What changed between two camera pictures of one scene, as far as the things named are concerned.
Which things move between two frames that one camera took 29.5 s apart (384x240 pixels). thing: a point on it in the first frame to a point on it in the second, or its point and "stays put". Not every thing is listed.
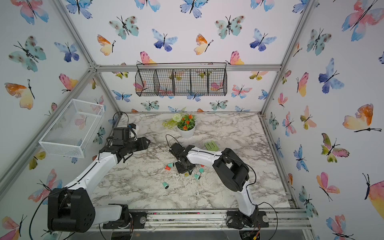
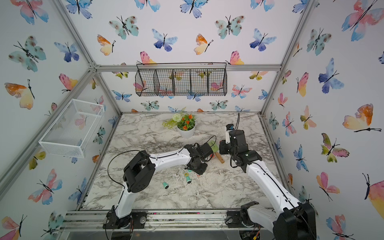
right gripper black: (180, 170) to (224, 144)
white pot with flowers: (185, 124) stays put
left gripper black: (143, 143) to (201, 172)
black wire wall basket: (204, 79) stays put
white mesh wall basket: (72, 131) stays put
